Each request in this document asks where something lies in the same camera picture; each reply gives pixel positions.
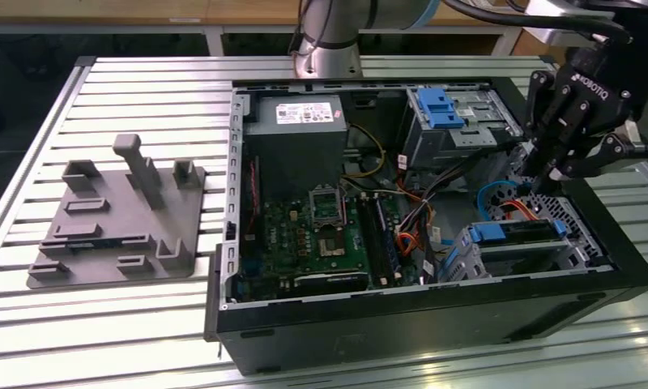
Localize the blue plastic drive latch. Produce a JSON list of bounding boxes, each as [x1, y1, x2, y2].
[[416, 88, 463, 129]]

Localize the red wire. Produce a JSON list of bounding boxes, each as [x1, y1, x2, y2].
[[247, 156, 261, 238]]

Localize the yellow wire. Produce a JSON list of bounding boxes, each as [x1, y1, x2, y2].
[[340, 123, 386, 179]]

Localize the grey power supply unit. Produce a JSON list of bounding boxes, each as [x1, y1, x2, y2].
[[241, 93, 350, 195]]

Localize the orange disk wire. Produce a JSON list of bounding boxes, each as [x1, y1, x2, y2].
[[496, 199, 543, 222]]

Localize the wooden workbench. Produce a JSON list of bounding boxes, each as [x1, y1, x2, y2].
[[0, 0, 534, 58]]

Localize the black graphics card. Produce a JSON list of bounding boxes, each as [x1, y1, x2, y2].
[[278, 269, 370, 299]]

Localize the blue disk wire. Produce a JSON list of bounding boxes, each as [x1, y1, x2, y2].
[[475, 180, 531, 222]]

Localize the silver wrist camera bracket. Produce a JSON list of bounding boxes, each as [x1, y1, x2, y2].
[[523, 0, 618, 48]]

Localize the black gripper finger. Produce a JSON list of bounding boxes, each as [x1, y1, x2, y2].
[[520, 71, 590, 194], [544, 109, 648, 195]]

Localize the black RAM slot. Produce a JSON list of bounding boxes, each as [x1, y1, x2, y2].
[[355, 194, 390, 287]]

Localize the black open PC case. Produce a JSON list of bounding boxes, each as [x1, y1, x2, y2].
[[201, 75, 648, 376]]

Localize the metal disk bay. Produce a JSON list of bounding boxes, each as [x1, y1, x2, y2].
[[446, 218, 611, 280]]

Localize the orange wire bundle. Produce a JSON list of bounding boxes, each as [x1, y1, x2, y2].
[[396, 230, 420, 257]]

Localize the hard disk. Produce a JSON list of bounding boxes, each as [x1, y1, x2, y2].
[[467, 218, 568, 244]]

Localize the grey metal drive cage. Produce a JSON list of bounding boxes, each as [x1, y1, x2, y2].
[[402, 87, 528, 171]]

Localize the grey plastic parts rack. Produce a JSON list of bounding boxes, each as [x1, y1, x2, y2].
[[25, 133, 209, 289]]

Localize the green motherboard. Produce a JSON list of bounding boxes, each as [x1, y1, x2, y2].
[[236, 161, 428, 301]]

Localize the black wire bundle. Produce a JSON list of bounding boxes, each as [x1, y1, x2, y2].
[[404, 141, 526, 203]]

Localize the metal socket cover frame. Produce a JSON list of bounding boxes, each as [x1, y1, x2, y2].
[[307, 184, 350, 232]]

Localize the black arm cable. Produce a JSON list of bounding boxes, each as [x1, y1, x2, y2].
[[442, 0, 634, 45]]

